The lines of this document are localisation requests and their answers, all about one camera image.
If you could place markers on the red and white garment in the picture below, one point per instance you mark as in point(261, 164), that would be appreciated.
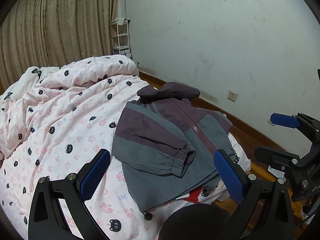
point(192, 195)

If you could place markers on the white shelf rack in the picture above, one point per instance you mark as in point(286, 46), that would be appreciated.
point(120, 37)

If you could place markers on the pink cat print blanket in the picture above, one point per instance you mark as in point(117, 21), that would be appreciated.
point(62, 120)

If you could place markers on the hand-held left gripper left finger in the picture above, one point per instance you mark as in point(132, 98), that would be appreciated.
point(95, 175)

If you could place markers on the black textured fabric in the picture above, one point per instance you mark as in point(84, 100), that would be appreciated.
point(195, 222)

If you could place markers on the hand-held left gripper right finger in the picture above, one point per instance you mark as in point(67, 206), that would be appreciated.
point(228, 177)

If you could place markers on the beige patterned curtain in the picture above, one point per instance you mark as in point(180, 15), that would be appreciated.
point(62, 17)

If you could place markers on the purple and grey jacket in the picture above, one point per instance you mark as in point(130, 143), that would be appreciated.
point(155, 140)

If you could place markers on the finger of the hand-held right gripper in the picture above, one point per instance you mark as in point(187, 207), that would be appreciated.
point(277, 158)
point(285, 120)

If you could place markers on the white wall socket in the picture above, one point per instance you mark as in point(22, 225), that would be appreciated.
point(232, 96)

